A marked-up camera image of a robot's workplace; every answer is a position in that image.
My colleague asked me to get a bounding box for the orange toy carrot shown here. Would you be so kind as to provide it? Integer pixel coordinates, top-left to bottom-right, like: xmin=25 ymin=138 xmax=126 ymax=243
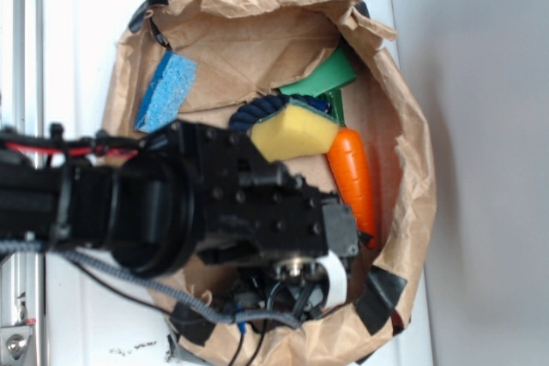
xmin=326 ymin=128 xmax=377 ymax=249

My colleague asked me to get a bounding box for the aluminium frame rail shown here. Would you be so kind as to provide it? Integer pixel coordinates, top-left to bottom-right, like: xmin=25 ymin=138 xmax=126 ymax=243
xmin=1 ymin=0 xmax=48 ymax=365

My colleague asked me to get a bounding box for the green plastic block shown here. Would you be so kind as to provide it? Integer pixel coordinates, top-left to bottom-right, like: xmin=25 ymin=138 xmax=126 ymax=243
xmin=280 ymin=48 xmax=357 ymax=125

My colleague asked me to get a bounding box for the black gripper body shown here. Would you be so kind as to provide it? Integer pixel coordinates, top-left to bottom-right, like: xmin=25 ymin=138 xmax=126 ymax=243
xmin=145 ymin=121 xmax=359 ymax=269

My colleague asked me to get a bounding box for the blue sponge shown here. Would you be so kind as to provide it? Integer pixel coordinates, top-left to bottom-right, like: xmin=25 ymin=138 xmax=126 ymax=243
xmin=134 ymin=51 xmax=198 ymax=133

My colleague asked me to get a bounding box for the brown paper bag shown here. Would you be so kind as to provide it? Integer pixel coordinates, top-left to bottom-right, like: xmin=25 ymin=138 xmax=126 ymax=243
xmin=102 ymin=0 xmax=436 ymax=365

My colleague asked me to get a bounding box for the grey braided cable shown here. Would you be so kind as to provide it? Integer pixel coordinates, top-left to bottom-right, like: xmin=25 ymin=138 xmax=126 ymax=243
xmin=0 ymin=239 xmax=301 ymax=328

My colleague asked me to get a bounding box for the yellow green sponge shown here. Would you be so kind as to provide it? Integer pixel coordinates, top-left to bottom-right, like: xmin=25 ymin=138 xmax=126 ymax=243
xmin=250 ymin=99 xmax=340 ymax=162

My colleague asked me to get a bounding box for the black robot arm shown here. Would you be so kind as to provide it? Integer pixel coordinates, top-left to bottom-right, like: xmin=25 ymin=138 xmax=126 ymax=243
xmin=1 ymin=121 xmax=359 ymax=278

